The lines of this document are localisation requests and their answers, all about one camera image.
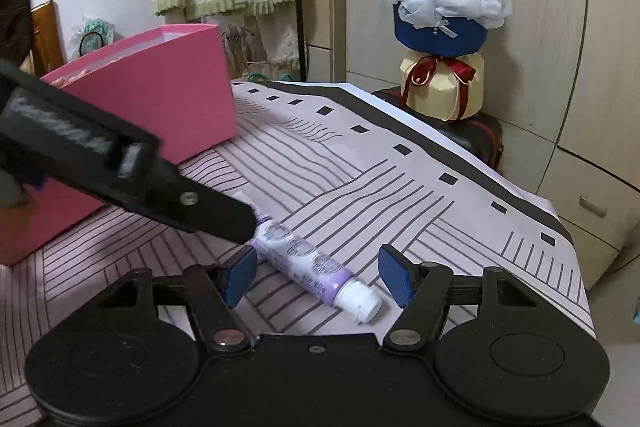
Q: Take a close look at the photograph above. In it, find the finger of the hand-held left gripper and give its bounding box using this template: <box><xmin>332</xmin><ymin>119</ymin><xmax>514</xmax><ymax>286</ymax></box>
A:
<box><xmin>102</xmin><ymin>154</ymin><xmax>259</xmax><ymax>244</ymax></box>

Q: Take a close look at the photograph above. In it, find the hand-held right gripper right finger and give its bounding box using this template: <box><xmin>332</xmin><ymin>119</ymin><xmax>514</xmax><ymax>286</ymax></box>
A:
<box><xmin>377</xmin><ymin>244</ymin><xmax>543</xmax><ymax>354</ymax></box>

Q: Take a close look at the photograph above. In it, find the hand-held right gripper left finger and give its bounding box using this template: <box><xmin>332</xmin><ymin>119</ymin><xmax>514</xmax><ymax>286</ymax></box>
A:
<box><xmin>95</xmin><ymin>244</ymin><xmax>259</xmax><ymax>354</ymax></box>

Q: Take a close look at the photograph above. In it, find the purple white toothpaste tube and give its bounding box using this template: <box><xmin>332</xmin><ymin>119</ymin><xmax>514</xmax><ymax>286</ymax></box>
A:
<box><xmin>235</xmin><ymin>192</ymin><xmax>383</xmax><ymax>323</ymax></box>

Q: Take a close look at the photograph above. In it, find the pink cardboard box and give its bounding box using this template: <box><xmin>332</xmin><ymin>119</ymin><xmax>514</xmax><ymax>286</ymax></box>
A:
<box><xmin>0</xmin><ymin>24</ymin><xmax>238</xmax><ymax>267</ymax></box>

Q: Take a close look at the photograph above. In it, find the striped bed sheet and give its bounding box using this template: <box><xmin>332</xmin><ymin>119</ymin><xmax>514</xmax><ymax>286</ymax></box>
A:
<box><xmin>0</xmin><ymin>79</ymin><xmax>598</xmax><ymax>408</ymax></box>

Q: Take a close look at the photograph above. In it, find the white plastic bag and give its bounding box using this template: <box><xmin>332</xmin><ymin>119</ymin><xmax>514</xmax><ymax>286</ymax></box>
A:
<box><xmin>67</xmin><ymin>14</ymin><xmax>118</xmax><ymax>60</ymax></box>

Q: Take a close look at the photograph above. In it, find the black suitcase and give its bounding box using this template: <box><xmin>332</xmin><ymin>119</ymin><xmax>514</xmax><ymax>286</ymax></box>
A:
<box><xmin>371</xmin><ymin>88</ymin><xmax>505</xmax><ymax>171</ymax></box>

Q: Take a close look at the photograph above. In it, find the beige hanging garment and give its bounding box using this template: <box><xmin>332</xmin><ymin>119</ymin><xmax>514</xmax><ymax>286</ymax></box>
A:
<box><xmin>217</xmin><ymin>14</ymin><xmax>301</xmax><ymax>80</ymax></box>

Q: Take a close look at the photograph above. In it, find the flower bouquet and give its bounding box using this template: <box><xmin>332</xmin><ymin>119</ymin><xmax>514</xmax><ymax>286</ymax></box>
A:
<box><xmin>370</xmin><ymin>0</ymin><xmax>513</xmax><ymax>122</ymax></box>

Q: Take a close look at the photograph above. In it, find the white wardrobe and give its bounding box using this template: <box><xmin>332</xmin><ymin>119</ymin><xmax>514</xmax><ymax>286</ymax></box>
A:
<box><xmin>305</xmin><ymin>0</ymin><xmax>640</xmax><ymax>290</ymax></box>

